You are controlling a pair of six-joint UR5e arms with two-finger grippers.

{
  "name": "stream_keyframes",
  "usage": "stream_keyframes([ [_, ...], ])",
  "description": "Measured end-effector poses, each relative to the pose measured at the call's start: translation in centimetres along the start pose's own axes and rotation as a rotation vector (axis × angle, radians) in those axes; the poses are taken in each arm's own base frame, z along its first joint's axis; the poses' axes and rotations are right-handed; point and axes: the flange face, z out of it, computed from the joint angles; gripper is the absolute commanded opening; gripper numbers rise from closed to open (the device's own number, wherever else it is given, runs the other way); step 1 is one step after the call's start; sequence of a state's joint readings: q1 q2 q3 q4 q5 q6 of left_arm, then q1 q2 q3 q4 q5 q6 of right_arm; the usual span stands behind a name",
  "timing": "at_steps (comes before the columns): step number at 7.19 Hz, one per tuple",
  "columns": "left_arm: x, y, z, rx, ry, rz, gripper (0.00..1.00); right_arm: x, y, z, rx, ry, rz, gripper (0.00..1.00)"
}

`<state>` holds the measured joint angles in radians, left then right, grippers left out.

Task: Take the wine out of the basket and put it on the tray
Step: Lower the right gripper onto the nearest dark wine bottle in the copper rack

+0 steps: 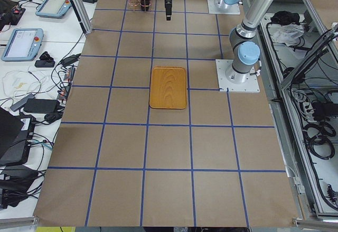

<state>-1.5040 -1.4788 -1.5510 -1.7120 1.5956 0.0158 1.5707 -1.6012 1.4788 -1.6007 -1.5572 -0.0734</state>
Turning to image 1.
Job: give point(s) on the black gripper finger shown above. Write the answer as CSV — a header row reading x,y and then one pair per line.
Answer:
x,y
168,9

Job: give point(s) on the wooden tray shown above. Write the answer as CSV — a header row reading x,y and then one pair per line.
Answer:
x,y
168,89

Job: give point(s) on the brown paper table cover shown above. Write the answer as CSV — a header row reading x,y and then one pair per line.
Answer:
x,y
119,162

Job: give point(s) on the far teach pendant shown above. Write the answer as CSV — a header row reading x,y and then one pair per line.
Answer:
x,y
53,8

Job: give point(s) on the teach pendant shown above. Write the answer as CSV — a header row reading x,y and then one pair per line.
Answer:
x,y
53,8
23,45

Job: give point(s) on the white cloth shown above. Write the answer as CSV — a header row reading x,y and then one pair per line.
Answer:
x,y
288,34

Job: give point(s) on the near teach pendant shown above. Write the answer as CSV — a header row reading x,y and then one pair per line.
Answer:
x,y
23,45

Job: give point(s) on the black power brick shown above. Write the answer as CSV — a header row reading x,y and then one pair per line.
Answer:
x,y
41,106

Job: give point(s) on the black laptop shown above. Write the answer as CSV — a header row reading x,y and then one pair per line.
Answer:
x,y
16,133

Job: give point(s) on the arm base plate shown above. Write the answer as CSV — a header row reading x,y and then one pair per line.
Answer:
x,y
229,7
231,81

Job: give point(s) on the aluminium frame post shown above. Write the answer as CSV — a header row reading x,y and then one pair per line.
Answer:
x,y
82,16

